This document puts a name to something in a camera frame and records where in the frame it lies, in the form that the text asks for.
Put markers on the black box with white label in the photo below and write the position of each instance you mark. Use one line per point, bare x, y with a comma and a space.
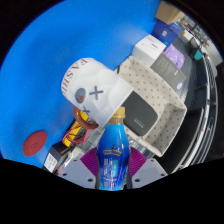
56, 156

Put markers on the cream dotted storage basket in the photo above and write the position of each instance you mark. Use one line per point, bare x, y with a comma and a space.
163, 106

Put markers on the white mug with face print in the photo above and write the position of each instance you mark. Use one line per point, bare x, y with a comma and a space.
100, 86

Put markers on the small white box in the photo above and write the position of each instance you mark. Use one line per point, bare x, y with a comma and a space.
148, 48

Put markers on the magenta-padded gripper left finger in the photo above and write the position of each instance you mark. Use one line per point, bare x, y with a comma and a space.
77, 173

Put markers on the black flat device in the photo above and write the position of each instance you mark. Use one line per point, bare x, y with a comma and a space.
140, 115

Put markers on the brown cardboard box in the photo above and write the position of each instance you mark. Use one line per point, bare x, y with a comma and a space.
168, 12

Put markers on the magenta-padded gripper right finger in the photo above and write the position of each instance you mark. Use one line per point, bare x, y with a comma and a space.
150, 172

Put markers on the yellow multimeter with red leads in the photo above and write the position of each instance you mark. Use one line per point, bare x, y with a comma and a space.
75, 135

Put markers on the blue box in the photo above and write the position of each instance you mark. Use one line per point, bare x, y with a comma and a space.
166, 33

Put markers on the purple bag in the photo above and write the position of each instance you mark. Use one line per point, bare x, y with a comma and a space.
175, 56

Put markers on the flat round red coaster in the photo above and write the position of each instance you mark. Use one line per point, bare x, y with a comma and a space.
34, 144

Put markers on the dark grey flat box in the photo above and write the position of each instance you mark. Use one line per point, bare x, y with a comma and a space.
168, 70

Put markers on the blue drink bottle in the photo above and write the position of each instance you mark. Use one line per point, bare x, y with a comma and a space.
113, 160

